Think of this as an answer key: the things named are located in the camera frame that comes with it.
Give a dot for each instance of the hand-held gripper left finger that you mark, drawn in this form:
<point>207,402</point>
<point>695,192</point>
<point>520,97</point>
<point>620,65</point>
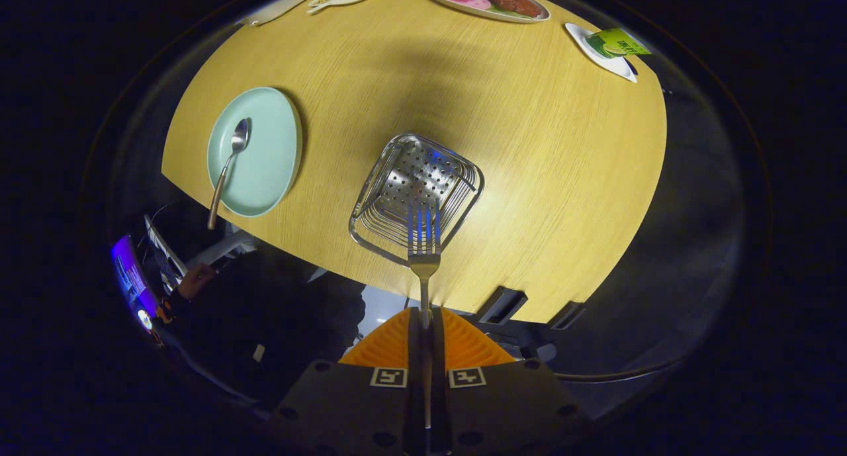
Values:
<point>344,403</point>

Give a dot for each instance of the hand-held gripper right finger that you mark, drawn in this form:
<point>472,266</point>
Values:
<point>509,403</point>

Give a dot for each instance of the metal fork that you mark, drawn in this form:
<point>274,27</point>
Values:
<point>424,264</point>

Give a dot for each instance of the person's dark clothing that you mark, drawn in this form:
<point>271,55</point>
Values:
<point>284,317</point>

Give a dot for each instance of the perforated metal basket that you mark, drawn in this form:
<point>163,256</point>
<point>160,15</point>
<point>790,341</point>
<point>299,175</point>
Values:
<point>410,178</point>

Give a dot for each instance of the glowing purple screen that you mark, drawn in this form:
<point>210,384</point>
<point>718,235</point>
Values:
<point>132,280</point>

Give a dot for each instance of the light green plate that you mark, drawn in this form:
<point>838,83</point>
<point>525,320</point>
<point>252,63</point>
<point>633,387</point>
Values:
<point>265,151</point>

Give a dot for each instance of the metal spoon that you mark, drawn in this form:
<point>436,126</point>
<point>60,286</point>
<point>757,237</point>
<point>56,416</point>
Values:
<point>239,137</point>

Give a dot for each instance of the white saucer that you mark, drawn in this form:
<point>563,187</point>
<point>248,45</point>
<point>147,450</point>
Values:
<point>615,67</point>

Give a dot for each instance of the clear water bottle green label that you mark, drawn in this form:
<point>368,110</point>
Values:
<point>619,44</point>

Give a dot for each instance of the pink ham slice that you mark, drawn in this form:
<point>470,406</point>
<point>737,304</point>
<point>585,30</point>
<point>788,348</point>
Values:
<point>465,0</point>

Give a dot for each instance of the black table bracket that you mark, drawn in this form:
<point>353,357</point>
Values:
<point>503,305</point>
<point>566,315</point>

